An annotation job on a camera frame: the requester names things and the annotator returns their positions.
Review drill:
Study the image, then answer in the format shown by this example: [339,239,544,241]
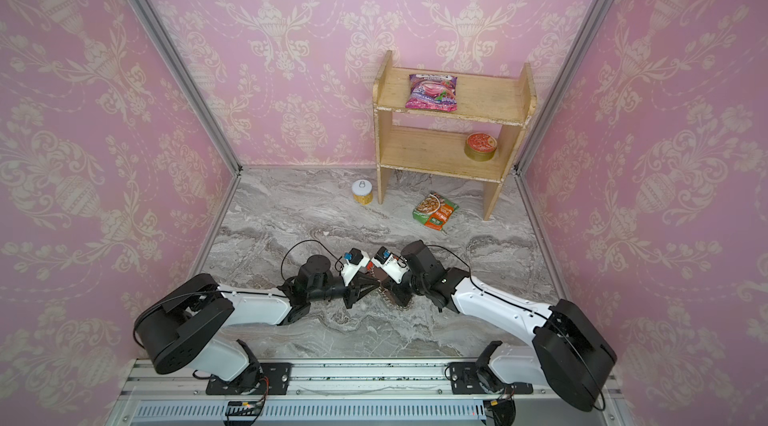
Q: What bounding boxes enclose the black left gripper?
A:
[309,272,382,311]

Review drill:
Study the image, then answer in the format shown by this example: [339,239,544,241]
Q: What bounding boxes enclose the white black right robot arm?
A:
[372,240,617,412]

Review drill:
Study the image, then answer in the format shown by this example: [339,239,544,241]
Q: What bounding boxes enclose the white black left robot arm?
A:
[133,255,380,382]

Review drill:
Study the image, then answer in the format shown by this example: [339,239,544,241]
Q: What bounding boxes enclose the green orange noodle packet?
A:
[412,192,459,231]

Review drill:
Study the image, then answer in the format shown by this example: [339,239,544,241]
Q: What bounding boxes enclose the white-lidded yellow can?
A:
[351,179,373,205]

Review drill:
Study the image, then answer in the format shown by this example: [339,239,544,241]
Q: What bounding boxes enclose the red-lidded gold tin can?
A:
[464,132,498,162]

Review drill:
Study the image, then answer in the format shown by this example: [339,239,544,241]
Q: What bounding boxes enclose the pink snack packet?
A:
[405,74,458,112]

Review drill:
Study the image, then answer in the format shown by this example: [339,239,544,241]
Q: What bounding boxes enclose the wooden two-tier shelf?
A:
[372,50,538,220]

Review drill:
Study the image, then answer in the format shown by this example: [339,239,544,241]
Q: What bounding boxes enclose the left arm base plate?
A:
[205,362,293,396]

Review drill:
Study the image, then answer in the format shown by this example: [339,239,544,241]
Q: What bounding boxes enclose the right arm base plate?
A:
[444,362,514,396]

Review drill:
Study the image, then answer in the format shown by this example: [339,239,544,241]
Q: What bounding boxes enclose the aluminium front rail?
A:
[107,357,577,426]

